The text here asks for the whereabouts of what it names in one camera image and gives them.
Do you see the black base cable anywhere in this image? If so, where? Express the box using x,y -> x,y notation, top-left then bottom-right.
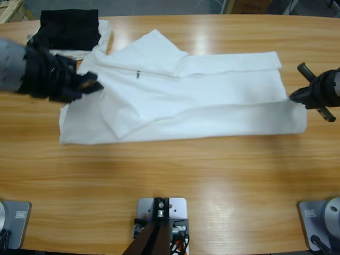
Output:
0,228 -> 13,250
310,234 -> 334,255

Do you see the folded white garment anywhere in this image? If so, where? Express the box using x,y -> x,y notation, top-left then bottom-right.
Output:
49,19 -> 112,61

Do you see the silver angle bracket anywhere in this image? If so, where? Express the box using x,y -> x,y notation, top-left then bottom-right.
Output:
132,222 -> 146,239
172,222 -> 188,237

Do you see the white mount plate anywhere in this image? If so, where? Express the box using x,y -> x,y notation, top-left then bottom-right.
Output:
136,197 -> 190,255

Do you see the brown cardboard box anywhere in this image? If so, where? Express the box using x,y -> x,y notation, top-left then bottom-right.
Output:
233,0 -> 269,14

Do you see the dark camera post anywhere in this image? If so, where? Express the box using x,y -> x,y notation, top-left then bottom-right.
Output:
124,197 -> 171,255

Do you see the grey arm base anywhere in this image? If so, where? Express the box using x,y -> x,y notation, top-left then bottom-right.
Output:
296,196 -> 340,252
0,200 -> 32,250

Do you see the white wire frame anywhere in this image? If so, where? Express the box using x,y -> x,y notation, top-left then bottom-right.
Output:
195,0 -> 230,14

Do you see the folded black garment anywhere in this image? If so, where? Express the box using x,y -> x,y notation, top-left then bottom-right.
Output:
33,8 -> 102,52

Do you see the white t-shirt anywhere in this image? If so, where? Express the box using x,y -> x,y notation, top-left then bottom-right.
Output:
58,29 -> 308,146

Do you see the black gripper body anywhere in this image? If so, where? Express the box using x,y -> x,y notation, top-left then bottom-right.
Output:
297,62 -> 340,122
18,50 -> 80,103

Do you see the orange clamp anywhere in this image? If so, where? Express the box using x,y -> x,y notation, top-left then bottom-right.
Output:
169,235 -> 190,255

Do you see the light wooden pallet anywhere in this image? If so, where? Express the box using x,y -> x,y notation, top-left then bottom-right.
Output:
0,0 -> 36,24

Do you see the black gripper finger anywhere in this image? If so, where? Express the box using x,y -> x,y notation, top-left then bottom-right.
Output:
78,71 -> 98,84
289,85 -> 313,98
79,81 -> 105,95
289,96 -> 313,107

